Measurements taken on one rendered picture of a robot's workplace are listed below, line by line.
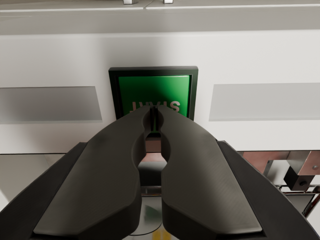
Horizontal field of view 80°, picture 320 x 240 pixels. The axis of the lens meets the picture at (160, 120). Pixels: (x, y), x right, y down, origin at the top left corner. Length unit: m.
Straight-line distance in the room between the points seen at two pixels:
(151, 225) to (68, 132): 0.26
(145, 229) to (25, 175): 0.22
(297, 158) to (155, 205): 0.21
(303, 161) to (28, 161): 0.33
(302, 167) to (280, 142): 0.13
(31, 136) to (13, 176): 0.08
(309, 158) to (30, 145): 0.30
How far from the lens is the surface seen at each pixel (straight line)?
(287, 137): 0.18
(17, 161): 0.26
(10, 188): 0.26
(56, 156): 0.27
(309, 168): 0.32
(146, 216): 0.36
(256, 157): 0.27
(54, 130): 0.17
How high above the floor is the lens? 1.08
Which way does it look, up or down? 57 degrees down
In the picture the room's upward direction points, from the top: 180 degrees counter-clockwise
